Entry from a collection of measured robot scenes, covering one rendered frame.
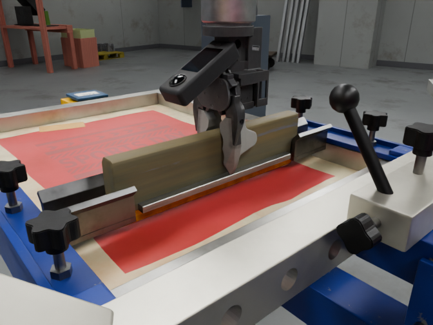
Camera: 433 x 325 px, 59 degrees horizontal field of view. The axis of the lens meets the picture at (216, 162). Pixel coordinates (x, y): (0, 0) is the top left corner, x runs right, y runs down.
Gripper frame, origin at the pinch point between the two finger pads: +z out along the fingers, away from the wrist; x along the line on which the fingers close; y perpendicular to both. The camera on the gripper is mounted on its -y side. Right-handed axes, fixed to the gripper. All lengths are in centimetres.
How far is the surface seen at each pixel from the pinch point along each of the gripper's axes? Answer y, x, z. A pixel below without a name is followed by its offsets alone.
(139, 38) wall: 553, 993, 68
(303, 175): 16.2, -4.7, 5.4
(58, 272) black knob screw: -28.2, -10.8, 0.0
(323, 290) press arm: -2.3, -22.4, 8.9
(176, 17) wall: 651, 941, 10
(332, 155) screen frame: 25.4, -4.2, 4.0
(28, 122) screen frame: -12, 57, 4
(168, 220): -10.5, -1.9, 5.4
